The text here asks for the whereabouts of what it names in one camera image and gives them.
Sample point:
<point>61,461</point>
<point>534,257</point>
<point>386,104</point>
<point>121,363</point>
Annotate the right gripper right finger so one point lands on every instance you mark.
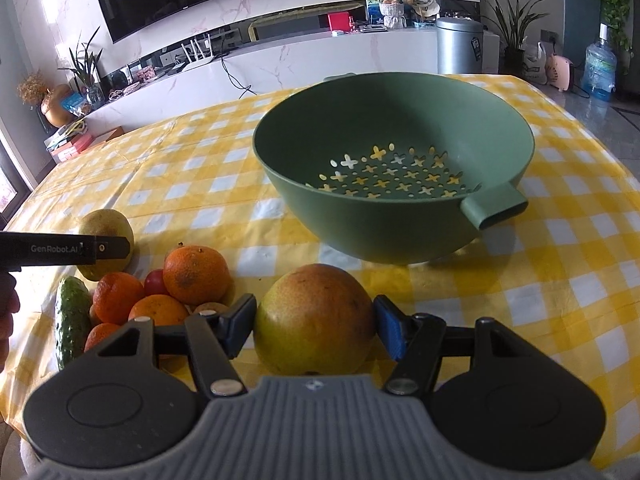
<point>418,343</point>

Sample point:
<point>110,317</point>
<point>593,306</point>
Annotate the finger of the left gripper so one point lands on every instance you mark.
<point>20,249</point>

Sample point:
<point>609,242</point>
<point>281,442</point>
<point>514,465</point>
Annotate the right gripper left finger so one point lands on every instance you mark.
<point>210,341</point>

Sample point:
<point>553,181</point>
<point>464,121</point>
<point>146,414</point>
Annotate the brown longan fruit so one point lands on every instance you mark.
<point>211,308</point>

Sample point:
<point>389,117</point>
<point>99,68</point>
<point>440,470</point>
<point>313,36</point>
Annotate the orange mandarin front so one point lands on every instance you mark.
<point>163,309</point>

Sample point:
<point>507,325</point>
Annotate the orange with dark spot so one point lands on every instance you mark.
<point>196,274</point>

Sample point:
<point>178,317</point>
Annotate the green cucumber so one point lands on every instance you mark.
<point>72,322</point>

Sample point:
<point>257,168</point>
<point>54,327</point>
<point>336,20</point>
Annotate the yellow-green pear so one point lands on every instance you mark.
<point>104,223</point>

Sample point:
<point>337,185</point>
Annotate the large yellow-red mango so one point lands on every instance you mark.
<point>315,320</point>

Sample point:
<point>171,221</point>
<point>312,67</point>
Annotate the green colander bowl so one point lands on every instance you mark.
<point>396,168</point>

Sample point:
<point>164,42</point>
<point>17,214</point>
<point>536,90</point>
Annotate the person's left hand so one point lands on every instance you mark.
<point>9,305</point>

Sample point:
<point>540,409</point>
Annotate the small red tomato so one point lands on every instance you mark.
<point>154,283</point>

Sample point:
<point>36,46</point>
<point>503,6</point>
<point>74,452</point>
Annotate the small orange mandarin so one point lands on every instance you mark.
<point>99,333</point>

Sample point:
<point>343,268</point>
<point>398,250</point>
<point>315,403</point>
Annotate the stack of books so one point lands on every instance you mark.
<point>75,138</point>

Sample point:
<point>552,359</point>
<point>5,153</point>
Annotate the orange gourd vase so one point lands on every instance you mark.
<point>51,106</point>

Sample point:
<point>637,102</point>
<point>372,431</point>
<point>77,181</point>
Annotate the yellow checkered tablecloth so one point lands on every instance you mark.
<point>564,275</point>

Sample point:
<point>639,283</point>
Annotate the small potted grass plant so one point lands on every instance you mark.
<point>84,66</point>

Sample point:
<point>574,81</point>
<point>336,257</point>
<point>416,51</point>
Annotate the white wifi router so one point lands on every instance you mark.
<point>198,52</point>

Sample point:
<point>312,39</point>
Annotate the white marble tv cabinet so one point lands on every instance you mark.
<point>277,65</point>

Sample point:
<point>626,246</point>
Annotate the silver pedal trash bin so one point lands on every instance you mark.
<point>459,46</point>

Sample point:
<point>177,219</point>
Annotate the black soundbar speaker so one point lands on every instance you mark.
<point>286,24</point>

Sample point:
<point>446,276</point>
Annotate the blue water bottle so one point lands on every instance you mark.
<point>599,75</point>

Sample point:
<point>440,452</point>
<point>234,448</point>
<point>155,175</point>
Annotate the red box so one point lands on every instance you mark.
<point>340,21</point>

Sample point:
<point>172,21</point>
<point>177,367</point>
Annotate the teddy bear toy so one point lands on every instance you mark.
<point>394,14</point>

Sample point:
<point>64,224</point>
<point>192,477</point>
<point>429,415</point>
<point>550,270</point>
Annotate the tall potted green plant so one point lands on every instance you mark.
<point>512,20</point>

